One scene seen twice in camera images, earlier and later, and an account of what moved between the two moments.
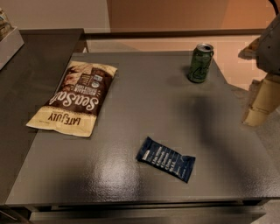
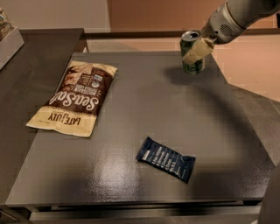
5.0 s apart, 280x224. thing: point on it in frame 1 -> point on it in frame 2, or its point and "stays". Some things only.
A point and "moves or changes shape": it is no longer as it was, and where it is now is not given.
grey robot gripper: [269, 48] -> [219, 28]
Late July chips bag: [75, 101] stays
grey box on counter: [9, 45] stays
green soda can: [200, 62] moves or changes shape
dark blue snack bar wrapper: [166, 159] stays
